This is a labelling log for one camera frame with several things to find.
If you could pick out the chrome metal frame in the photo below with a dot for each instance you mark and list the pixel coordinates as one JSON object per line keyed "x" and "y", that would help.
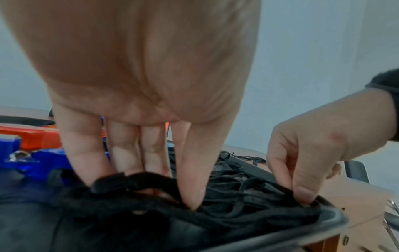
{"x": 391, "y": 221}

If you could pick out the black plastic tray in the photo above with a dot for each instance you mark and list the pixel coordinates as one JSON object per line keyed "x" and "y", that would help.
{"x": 330, "y": 219}

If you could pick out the person's left hand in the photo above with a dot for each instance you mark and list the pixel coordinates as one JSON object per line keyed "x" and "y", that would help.
{"x": 140, "y": 61}

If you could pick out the orange plastic holders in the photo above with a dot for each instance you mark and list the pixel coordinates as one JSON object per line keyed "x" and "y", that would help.
{"x": 34, "y": 137}

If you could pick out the person's right hand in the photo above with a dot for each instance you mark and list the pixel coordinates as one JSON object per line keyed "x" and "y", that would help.
{"x": 327, "y": 137}

